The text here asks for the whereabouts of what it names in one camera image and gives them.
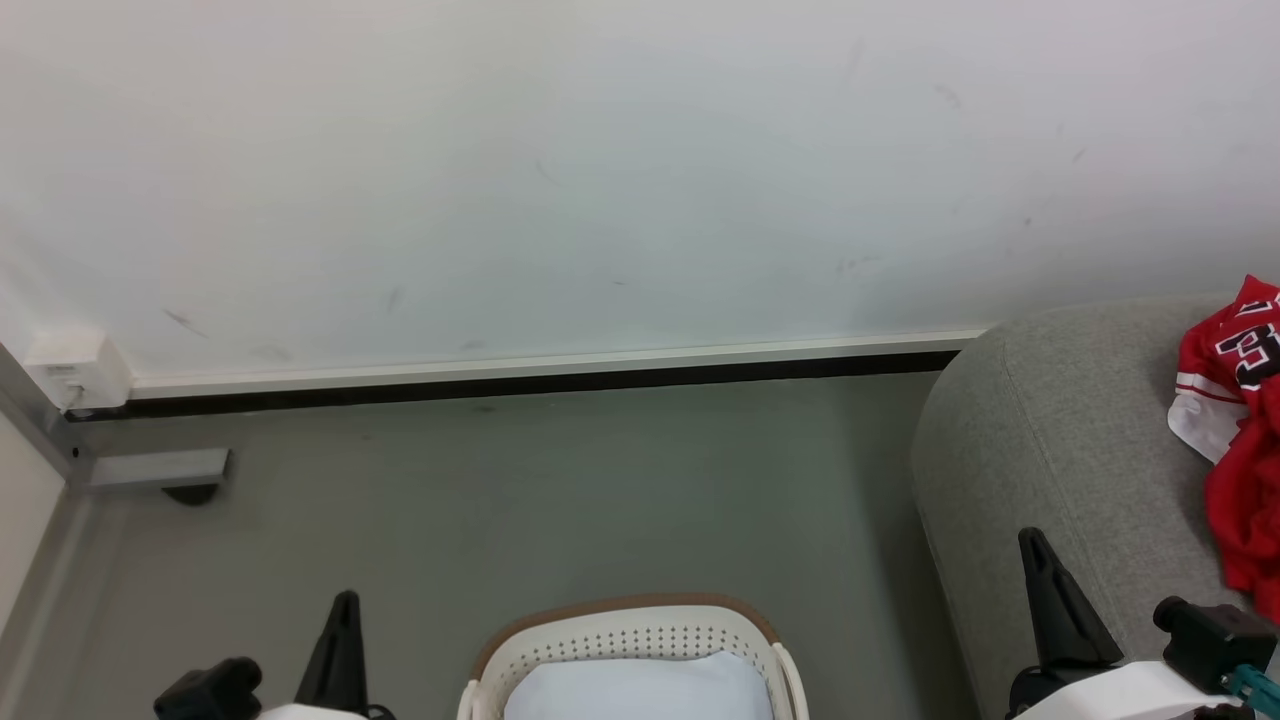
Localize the white perforated laundry basket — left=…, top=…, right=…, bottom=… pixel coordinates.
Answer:
left=457, top=594, right=811, bottom=720

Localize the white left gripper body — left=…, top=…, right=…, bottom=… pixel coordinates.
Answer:
left=255, top=703, right=396, bottom=720

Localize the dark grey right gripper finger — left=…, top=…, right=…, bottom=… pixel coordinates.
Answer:
left=1018, top=527, right=1125, bottom=675

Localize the red sports jersey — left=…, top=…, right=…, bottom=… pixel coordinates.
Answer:
left=1167, top=275, right=1280, bottom=626

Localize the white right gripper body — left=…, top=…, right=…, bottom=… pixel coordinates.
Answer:
left=1008, top=660, right=1246, bottom=720

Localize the white baseboard strip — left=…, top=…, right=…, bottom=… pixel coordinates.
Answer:
left=128, top=326, right=991, bottom=401

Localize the grey fabric sofa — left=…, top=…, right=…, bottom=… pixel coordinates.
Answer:
left=910, top=295, right=1280, bottom=720

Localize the light blue clothing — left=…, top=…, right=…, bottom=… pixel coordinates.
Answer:
left=503, top=650, right=776, bottom=720

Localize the teal cable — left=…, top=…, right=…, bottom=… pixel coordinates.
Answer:
left=1222, top=664, right=1280, bottom=703

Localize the white wall outlet box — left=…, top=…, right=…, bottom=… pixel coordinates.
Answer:
left=22, top=328, right=134, bottom=413

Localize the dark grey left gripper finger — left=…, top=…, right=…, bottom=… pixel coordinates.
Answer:
left=294, top=590, right=367, bottom=715

